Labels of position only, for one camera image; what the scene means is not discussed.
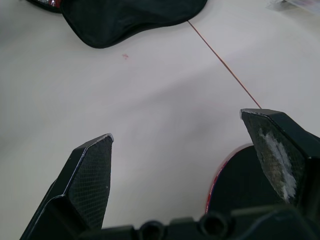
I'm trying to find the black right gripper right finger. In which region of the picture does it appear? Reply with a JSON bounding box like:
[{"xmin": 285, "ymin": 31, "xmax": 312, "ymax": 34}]
[{"xmin": 239, "ymin": 108, "xmax": 320, "ymax": 213}]

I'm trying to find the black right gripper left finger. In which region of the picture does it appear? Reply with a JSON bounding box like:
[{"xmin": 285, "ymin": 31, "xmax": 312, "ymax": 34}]
[{"xmin": 21, "ymin": 133, "xmax": 116, "ymax": 240}]

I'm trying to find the clear plastic bag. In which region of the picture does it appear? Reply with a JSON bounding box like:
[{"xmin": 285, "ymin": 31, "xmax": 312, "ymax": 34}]
[{"xmin": 266, "ymin": 0, "xmax": 320, "ymax": 15}]

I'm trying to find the black and red paddle case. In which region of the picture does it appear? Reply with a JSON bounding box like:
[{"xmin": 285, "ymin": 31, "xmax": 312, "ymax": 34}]
[{"xmin": 24, "ymin": 0, "xmax": 208, "ymax": 49}]

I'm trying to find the red-rimmed black disc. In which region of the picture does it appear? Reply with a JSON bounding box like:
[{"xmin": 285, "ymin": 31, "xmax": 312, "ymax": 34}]
[{"xmin": 204, "ymin": 145, "xmax": 288, "ymax": 216}]

